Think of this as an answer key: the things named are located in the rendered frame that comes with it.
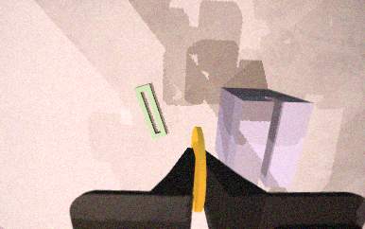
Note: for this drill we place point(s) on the gold coin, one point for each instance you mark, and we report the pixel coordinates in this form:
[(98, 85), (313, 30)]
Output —
[(198, 145)]

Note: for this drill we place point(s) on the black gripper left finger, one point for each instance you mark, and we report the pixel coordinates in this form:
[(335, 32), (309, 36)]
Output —
[(168, 205)]

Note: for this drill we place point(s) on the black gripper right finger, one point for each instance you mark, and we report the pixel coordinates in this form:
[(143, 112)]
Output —
[(233, 202)]

